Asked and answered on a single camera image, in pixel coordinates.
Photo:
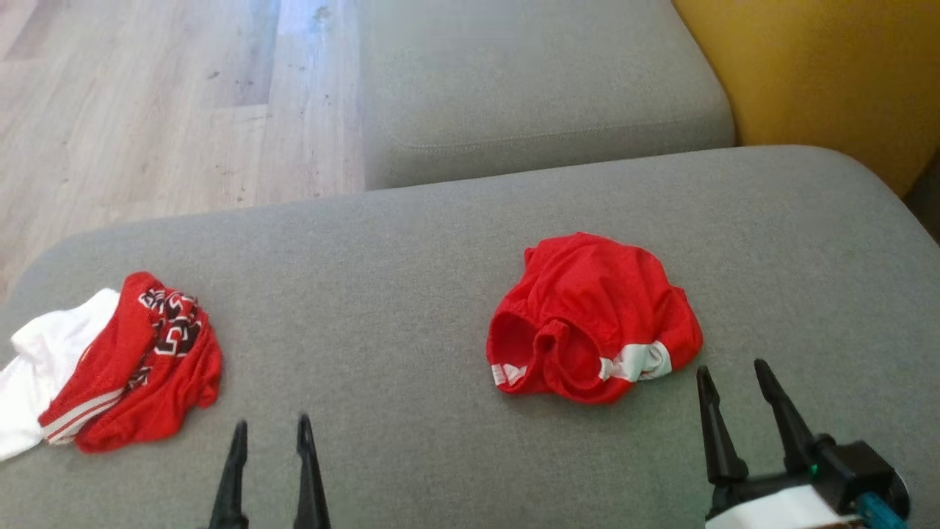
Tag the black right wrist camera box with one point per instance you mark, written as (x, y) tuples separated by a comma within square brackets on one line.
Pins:
[(859, 466)]

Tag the large grey sofa seat cushion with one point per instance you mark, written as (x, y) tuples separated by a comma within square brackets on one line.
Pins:
[(411, 294)]

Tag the wide yellow sofa backrest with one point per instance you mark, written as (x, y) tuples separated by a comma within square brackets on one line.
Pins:
[(830, 73)]

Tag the red and white basketball jersey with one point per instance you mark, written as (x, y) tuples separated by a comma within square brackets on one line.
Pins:
[(110, 367)]

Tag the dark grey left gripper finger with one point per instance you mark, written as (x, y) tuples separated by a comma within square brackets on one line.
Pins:
[(233, 485), (311, 485)]

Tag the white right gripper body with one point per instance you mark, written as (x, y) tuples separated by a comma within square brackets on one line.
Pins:
[(771, 508)]

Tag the red shorts with white trim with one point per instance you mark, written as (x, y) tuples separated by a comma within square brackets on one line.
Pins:
[(595, 294)]

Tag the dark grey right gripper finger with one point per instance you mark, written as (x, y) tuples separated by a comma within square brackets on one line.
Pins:
[(716, 441), (792, 433)]

